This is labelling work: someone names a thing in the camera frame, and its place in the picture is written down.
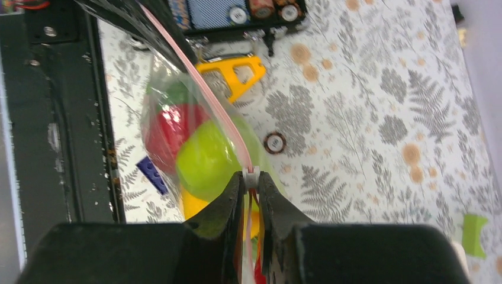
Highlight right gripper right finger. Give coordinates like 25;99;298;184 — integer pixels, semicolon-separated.
256;171;314;283

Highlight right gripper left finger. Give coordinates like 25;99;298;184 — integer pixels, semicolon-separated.
182;172;244;283

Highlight yellow lemon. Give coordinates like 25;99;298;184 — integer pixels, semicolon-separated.
179;185;259;238

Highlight green apple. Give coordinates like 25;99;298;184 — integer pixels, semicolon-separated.
175;114;271;202

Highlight clear pink-dotted zip bag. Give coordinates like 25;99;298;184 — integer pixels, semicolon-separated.
81;1;284;283

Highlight red apple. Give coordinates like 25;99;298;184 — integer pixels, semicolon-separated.
143;104;210;175

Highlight long green cucumber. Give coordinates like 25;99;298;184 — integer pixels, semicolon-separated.
143;80;198;112

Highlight purple lego brick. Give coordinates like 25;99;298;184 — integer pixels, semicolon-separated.
136;156;168;195

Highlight yellow triangular toy block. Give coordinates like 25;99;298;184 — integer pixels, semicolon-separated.
196;53;266;103

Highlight lime green block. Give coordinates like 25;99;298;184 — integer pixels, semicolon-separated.
462;214;488;259

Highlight black poker chip case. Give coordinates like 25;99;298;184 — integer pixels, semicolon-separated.
166;0;308;57

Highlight black and cream edge blocks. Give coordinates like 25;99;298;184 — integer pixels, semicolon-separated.
451;4;467;49

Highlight small black ring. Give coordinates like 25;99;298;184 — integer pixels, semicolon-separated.
263;131;288;155

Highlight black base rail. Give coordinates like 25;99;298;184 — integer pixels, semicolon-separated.
1;1;126;259

